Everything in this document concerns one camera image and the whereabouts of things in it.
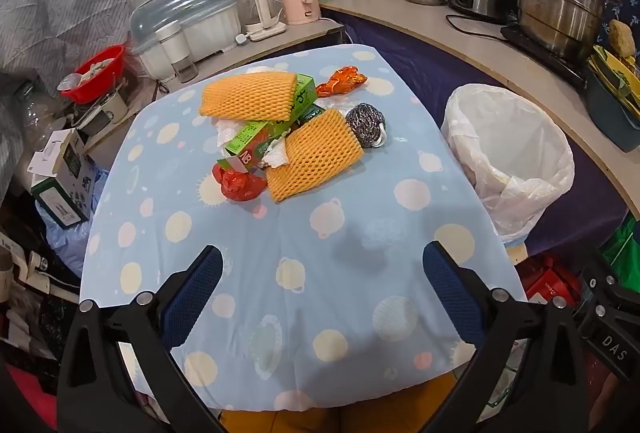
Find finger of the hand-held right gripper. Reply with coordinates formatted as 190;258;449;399
575;253;640;339

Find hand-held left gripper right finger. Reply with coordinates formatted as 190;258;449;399
422;240;586;433

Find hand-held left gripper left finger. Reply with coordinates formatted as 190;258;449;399
57;244;228;433

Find red plastic wrapper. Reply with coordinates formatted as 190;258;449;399
212;162;267;202

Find trash bin with white bag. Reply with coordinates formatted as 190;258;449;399
440;83;575;245

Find white paper towel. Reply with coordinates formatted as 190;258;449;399
215;118;292;170

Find light green cardboard box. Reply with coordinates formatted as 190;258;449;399
217;119;293;174
287;74;318;120

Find orange foam fruit net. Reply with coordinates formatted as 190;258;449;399
200;72;297;122
265;109;365;202

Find steel wool scrubber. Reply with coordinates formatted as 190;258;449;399
345;103;388;148

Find orange snack wrapper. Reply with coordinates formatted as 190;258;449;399
316;65;368;98

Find green plastic bag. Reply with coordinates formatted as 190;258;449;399
600;213;640;269

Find red packet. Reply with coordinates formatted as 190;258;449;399
522;253;583;309

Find light blue plastic bag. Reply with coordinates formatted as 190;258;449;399
37;168;108;279

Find blue dotted tablecloth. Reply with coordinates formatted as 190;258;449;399
79;44;528;411

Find green and white cardboard box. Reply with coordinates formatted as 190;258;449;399
31;128;98;230

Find person's yellow trousers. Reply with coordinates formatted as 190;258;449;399
217;370;458;433

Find dark blue plastic basin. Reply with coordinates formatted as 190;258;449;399
585;63;640;152

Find yellow and green packets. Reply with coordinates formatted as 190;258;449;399
587;44;640;121

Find red plastic basin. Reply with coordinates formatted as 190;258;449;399
64;44;127;104

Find clear plastic bottle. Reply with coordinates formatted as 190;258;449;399
15;83;68;148

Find dark navy curtain cloth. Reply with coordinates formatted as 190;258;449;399
320;15;628;259

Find white portable blender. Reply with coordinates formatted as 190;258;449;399
155;22;200;84

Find black induction cooker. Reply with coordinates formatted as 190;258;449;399
501;24;588;88

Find yellow sponge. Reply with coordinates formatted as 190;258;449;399
607;19;636;58

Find short beige counter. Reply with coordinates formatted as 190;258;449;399
165;15;346;94

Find long beige counter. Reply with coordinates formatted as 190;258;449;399
320;0;640;224

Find dish container with translucent lid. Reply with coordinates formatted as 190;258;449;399
130;0;243;81

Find grey patterned cloth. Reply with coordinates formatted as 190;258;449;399
0;0;151;84

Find black power cable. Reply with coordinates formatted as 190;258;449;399
445;14;506;38

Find glass kettle with white handle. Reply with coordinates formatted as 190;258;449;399
231;0;288;42

